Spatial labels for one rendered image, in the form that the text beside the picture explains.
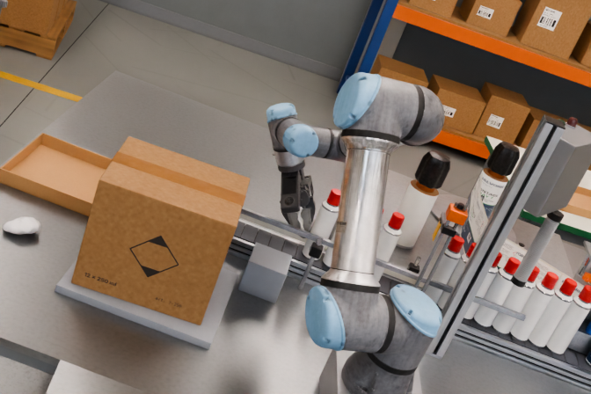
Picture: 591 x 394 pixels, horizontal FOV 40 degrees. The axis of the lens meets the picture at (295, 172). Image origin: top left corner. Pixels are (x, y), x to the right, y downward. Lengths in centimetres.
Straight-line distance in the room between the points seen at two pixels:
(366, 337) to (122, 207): 57
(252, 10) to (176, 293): 470
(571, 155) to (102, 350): 108
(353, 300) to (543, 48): 446
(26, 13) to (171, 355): 357
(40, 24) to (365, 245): 378
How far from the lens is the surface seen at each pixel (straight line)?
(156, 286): 181
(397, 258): 236
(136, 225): 175
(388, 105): 157
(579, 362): 235
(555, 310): 225
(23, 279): 189
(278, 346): 191
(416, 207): 237
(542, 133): 187
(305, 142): 192
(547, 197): 191
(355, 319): 155
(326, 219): 211
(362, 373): 169
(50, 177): 226
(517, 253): 233
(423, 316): 160
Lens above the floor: 196
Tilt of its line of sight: 25 degrees down
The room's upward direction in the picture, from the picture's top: 21 degrees clockwise
